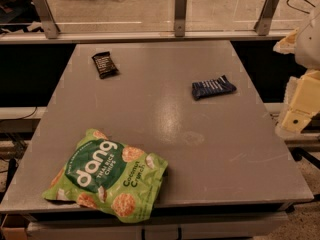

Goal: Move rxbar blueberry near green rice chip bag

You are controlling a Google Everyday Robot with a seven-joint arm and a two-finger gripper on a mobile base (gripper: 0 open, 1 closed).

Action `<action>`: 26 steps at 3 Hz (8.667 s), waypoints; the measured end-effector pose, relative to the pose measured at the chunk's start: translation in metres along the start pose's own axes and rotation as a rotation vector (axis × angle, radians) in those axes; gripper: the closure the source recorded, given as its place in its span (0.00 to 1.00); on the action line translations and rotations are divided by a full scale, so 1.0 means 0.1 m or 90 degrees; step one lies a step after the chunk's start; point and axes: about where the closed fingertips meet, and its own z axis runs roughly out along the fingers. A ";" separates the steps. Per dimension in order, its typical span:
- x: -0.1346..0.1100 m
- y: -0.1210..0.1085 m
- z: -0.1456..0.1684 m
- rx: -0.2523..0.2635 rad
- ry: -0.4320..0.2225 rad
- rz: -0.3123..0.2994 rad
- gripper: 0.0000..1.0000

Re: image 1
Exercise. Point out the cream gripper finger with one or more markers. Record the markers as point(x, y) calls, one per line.
point(287, 44)
point(301, 103)

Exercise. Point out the blue rxbar blueberry wrapper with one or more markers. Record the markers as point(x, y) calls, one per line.
point(212, 87)

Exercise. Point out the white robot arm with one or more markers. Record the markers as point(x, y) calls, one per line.
point(307, 50)

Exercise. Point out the green rice chip bag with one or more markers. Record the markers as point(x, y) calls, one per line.
point(112, 177)

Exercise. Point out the dark brown snack bar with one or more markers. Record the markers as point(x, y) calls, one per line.
point(104, 64)

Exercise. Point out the cardboard box corner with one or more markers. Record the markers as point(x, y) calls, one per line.
point(14, 227)

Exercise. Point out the right metal bracket post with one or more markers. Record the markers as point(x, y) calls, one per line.
point(263, 24)

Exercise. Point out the metal bracket post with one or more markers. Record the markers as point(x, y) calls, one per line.
point(263, 24)
point(180, 9)
point(49, 25)

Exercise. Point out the middle metal bracket post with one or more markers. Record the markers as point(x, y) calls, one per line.
point(180, 9)

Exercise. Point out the left metal bracket post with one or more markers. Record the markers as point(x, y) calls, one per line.
point(49, 25)

